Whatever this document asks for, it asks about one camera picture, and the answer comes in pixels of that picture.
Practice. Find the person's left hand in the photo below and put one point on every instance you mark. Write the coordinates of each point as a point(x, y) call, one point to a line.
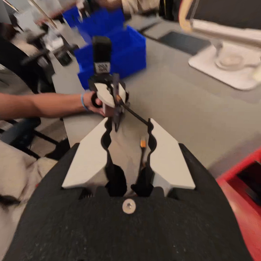
point(87, 100)

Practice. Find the red storage bin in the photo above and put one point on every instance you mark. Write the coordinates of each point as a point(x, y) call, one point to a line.
point(240, 214)

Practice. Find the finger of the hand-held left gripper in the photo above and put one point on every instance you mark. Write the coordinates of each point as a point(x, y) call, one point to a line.
point(104, 93)
point(123, 91)

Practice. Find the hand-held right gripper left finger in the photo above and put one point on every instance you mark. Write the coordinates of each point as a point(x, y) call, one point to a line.
point(87, 161)

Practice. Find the grey desk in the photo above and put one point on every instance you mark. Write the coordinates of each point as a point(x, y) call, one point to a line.
point(183, 114)

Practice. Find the white tablet stand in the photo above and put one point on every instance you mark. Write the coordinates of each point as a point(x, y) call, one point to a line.
point(224, 33)

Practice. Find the grey USB hub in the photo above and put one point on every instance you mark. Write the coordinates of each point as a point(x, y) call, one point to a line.
point(117, 116)

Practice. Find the blue storage bin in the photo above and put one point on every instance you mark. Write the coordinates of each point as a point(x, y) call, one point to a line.
point(102, 18)
point(130, 53)

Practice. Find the blue wristband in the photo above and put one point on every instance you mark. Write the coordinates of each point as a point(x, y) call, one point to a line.
point(82, 102)

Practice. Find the black office chair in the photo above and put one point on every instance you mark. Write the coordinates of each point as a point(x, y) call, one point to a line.
point(20, 71)

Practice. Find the light trousers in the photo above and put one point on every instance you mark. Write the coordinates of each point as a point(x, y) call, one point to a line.
point(18, 173)

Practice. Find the person's left forearm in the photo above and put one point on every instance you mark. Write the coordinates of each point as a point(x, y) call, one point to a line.
point(40, 106)

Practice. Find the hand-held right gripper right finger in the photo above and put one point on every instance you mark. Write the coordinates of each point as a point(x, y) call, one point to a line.
point(169, 163)

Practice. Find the black device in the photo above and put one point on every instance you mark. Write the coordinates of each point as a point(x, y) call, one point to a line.
point(64, 58)

